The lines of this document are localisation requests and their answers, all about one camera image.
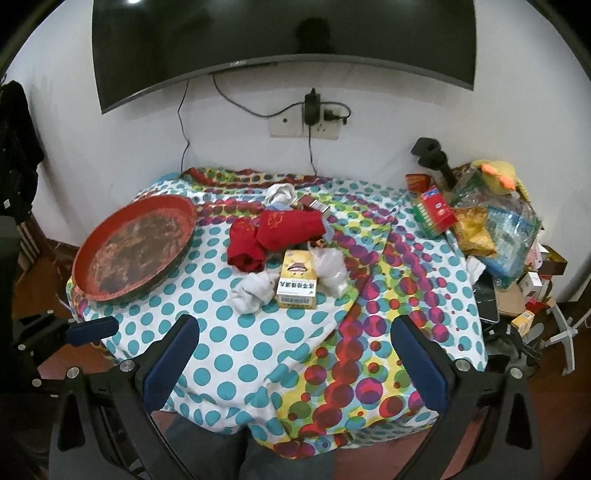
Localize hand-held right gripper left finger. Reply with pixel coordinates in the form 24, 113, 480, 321
56, 315, 201, 480

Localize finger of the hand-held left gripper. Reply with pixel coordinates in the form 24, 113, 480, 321
13, 312, 120, 385

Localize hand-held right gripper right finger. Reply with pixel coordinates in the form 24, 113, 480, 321
390, 315, 544, 480

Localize round red tray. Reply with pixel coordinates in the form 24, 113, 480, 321
71, 195, 198, 305

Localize white sock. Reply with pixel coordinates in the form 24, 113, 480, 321
229, 271, 282, 315
263, 183, 301, 208

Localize red sock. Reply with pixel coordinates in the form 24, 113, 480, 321
227, 217, 266, 273
256, 210, 324, 254

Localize yellow medicine box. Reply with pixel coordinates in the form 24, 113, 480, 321
276, 249, 319, 310

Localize red box with barcode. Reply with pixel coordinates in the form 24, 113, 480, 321
298, 194, 331, 215

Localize polka dot tablecloth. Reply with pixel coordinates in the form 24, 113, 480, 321
66, 166, 490, 450

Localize brown cardboard box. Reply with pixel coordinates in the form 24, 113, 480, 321
496, 277, 527, 319

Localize small yellow white box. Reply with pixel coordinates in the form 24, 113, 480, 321
512, 311, 536, 335

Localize black hanging clothing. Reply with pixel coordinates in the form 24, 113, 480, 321
0, 80, 44, 217

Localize golden snack packet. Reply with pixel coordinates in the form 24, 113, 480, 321
455, 206, 499, 259

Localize white metal stand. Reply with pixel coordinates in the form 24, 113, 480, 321
526, 302, 591, 374

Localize red and green box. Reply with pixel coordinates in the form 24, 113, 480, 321
412, 185, 455, 240

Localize large clear plastic bag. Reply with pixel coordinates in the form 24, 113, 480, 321
450, 166, 543, 289

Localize dark brown box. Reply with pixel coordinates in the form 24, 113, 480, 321
540, 247, 568, 278

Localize yellow plush toy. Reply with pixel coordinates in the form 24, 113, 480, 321
471, 159, 527, 197

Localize black handheld gimbal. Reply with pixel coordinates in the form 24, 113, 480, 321
411, 137, 455, 190

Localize black power adapter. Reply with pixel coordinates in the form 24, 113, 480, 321
303, 89, 320, 126

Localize black television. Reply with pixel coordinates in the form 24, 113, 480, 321
91, 0, 478, 115

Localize black television cable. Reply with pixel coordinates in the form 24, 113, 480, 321
178, 74, 192, 174

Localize black cable below adapter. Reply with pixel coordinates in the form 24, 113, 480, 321
307, 124, 319, 177

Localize black plug with cable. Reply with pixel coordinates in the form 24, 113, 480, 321
323, 104, 352, 126

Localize white wall socket plate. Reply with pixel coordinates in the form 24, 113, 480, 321
269, 113, 342, 139

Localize thin black adapter cable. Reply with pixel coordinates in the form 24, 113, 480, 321
211, 73, 308, 118

